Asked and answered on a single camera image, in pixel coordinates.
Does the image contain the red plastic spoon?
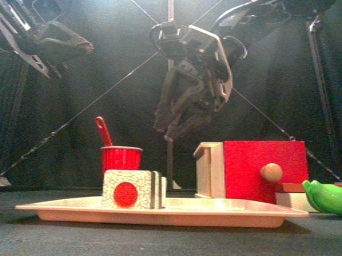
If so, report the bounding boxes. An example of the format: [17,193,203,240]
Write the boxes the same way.
[93,115,114,148]

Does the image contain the wooden drawer box red front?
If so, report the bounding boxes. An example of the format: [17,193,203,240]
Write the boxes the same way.
[192,139,309,205]

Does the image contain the red plastic cup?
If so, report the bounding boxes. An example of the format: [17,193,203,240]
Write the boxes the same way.
[98,145,144,178]

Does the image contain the round wooden drawer knob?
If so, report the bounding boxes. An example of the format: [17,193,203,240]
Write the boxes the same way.
[259,162,284,183]

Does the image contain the pink rectangular plastic tray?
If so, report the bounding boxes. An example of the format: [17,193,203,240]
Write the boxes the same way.
[13,195,309,229]

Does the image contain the green toy pea pod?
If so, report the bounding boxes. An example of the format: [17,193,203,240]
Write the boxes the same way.
[300,179,342,216]

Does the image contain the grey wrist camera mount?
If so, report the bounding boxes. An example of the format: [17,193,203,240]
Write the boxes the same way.
[179,24,235,113]

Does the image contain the vertical metal frame post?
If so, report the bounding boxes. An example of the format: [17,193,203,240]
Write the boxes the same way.
[164,0,181,192]

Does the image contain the thin steel bracing cable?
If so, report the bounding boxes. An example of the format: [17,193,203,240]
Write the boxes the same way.
[0,0,224,177]
[129,0,342,183]

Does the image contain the metal side frame bar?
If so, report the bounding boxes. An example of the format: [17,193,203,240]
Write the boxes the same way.
[305,14,342,174]

